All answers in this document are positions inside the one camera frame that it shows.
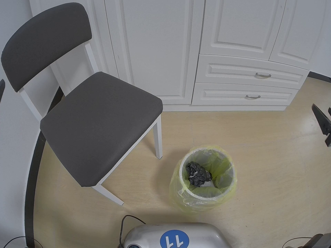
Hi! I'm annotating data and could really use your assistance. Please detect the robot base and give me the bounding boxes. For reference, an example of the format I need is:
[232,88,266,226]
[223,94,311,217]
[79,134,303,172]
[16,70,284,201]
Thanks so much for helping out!
[124,222,232,248]

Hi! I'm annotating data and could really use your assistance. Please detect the yellow plastic bag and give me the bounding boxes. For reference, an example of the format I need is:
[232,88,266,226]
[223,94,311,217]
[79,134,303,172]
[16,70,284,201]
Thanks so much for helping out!
[169,144,238,211]

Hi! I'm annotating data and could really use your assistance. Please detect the white wardrobe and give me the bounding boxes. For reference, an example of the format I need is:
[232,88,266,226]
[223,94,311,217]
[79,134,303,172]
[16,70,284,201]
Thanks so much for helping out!
[27,0,311,112]

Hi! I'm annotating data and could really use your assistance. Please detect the dark grey white chair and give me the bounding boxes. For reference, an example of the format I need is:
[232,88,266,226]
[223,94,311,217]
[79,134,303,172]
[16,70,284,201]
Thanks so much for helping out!
[1,2,164,206]

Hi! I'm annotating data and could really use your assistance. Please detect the pale grey trash bin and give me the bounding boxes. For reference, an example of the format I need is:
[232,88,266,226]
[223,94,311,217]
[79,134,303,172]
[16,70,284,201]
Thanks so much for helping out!
[177,146,237,199]

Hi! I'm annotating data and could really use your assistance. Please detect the thin black cable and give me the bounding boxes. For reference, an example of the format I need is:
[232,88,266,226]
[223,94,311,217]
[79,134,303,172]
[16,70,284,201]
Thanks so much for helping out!
[5,236,39,248]
[284,237,312,248]

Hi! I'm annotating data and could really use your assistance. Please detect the black plastic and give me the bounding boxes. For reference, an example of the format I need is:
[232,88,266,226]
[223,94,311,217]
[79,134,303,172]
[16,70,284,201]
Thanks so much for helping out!
[186,161,213,187]

